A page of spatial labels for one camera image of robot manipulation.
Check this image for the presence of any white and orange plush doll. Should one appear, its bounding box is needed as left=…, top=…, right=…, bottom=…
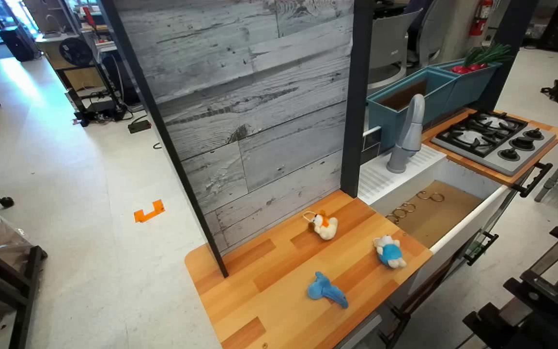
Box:
left=303, top=211, right=338, bottom=240

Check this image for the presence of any white and blue plush doll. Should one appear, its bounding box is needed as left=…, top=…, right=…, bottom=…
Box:
left=373, top=236, right=406, bottom=269

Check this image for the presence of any grey wood-pattern backdrop panel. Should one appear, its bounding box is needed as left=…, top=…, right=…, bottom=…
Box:
left=102, top=0, right=371, bottom=264

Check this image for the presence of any orange tape floor marker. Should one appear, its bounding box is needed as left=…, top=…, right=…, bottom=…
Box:
left=133, top=200, right=164, bottom=223

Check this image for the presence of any white toy sink basin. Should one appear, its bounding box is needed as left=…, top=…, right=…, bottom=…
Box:
left=358, top=147, right=509, bottom=254

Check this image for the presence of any teal plastic bin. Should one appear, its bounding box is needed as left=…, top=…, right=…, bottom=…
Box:
left=365, top=60, right=503, bottom=155

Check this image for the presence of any grey toy stove top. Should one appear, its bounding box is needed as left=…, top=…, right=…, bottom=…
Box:
left=431, top=110, right=553, bottom=176

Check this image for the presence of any red fire extinguisher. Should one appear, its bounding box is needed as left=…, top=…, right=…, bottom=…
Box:
left=468, top=0, right=493, bottom=37

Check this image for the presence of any black drawer handle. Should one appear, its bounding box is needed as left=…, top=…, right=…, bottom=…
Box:
left=511, top=163, right=551, bottom=198

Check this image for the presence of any black equipment frame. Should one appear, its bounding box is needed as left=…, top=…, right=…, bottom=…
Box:
left=462, top=227, right=558, bottom=349

